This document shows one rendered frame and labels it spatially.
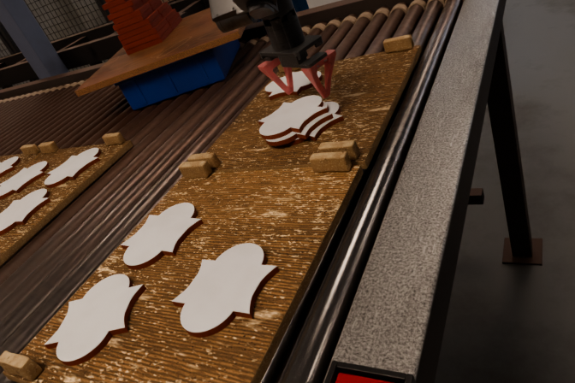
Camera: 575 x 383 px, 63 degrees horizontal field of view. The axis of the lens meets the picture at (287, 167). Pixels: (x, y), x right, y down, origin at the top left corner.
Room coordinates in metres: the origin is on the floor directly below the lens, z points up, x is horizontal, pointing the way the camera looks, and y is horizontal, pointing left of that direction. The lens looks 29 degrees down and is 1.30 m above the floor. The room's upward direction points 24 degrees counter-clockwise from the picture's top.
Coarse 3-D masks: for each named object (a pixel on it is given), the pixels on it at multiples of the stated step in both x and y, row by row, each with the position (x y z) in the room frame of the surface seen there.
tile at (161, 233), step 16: (176, 208) 0.66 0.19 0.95; (192, 208) 0.64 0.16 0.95; (144, 224) 0.65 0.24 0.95; (160, 224) 0.63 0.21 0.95; (176, 224) 0.61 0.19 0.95; (192, 224) 0.60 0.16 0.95; (128, 240) 0.63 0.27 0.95; (144, 240) 0.61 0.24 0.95; (160, 240) 0.59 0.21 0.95; (176, 240) 0.57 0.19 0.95; (128, 256) 0.58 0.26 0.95; (144, 256) 0.57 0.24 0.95; (160, 256) 0.56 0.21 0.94
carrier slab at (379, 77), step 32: (352, 64) 0.96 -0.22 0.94; (384, 64) 0.89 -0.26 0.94; (256, 96) 1.02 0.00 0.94; (288, 96) 0.94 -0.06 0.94; (320, 96) 0.87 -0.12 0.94; (352, 96) 0.81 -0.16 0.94; (384, 96) 0.75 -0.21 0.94; (256, 128) 0.85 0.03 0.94; (352, 128) 0.69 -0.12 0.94; (384, 128) 0.67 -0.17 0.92; (224, 160) 0.77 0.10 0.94; (256, 160) 0.72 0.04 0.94; (288, 160) 0.68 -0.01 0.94; (352, 160) 0.60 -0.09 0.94
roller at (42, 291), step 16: (256, 64) 1.31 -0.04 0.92; (240, 80) 1.22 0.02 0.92; (176, 160) 0.93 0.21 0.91; (160, 176) 0.88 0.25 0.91; (144, 192) 0.84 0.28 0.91; (128, 208) 0.80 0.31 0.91; (112, 224) 0.77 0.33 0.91; (96, 240) 0.73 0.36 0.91; (80, 256) 0.70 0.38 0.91; (64, 272) 0.67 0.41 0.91; (48, 288) 0.65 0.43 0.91; (32, 304) 0.62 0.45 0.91; (16, 320) 0.60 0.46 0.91; (0, 336) 0.57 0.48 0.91
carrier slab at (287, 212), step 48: (192, 192) 0.71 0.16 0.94; (240, 192) 0.64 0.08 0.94; (288, 192) 0.58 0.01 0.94; (336, 192) 0.54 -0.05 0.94; (192, 240) 0.57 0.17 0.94; (240, 240) 0.52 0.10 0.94; (288, 240) 0.48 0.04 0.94; (288, 288) 0.40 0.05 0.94; (48, 336) 0.50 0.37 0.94; (144, 336) 0.42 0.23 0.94; (192, 336) 0.39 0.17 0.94; (240, 336) 0.36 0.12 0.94
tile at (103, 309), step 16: (96, 288) 0.54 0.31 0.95; (112, 288) 0.53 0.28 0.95; (128, 288) 0.51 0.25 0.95; (144, 288) 0.50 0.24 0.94; (80, 304) 0.52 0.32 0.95; (96, 304) 0.51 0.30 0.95; (112, 304) 0.49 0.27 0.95; (128, 304) 0.48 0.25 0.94; (64, 320) 0.50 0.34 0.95; (80, 320) 0.49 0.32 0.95; (96, 320) 0.48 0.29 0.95; (112, 320) 0.46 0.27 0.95; (64, 336) 0.47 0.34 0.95; (80, 336) 0.46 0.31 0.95; (96, 336) 0.45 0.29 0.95; (64, 352) 0.44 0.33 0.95; (80, 352) 0.43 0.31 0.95; (96, 352) 0.43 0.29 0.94
